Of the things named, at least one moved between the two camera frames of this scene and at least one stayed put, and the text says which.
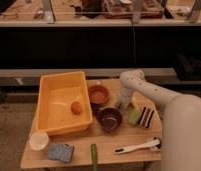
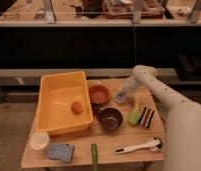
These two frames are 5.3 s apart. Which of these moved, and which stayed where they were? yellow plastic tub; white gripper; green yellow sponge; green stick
Moved: white gripper
Stayed: green stick; green yellow sponge; yellow plastic tub
